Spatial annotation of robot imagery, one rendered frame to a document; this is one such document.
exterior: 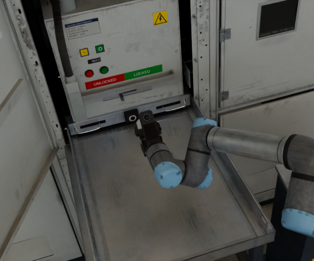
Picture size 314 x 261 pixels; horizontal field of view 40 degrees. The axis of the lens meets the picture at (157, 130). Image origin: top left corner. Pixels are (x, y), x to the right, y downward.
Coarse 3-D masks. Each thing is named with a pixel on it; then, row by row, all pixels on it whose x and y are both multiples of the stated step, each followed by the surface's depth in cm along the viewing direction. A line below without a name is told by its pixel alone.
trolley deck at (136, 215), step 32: (96, 160) 172; (128, 160) 171; (96, 192) 160; (128, 192) 158; (160, 192) 157; (192, 192) 156; (224, 192) 154; (128, 224) 148; (160, 224) 146; (192, 224) 145; (224, 224) 144; (128, 256) 138; (160, 256) 137; (192, 256) 136; (224, 256) 141
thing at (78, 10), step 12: (84, 0) 158; (96, 0) 157; (108, 0) 156; (120, 0) 155; (132, 0) 153; (144, 0) 154; (48, 12) 153; (72, 12) 150; (84, 12) 150; (180, 48) 171
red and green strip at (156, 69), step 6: (156, 66) 174; (126, 72) 171; (132, 72) 172; (138, 72) 173; (144, 72) 174; (150, 72) 175; (156, 72) 175; (108, 78) 170; (114, 78) 171; (120, 78) 172; (126, 78) 173; (132, 78) 174; (90, 84) 170; (96, 84) 171; (102, 84) 172
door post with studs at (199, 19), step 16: (192, 0) 155; (192, 16) 159; (192, 32) 164; (208, 32) 165; (192, 48) 168; (208, 48) 170; (208, 64) 175; (208, 80) 180; (208, 96) 186; (208, 112) 192
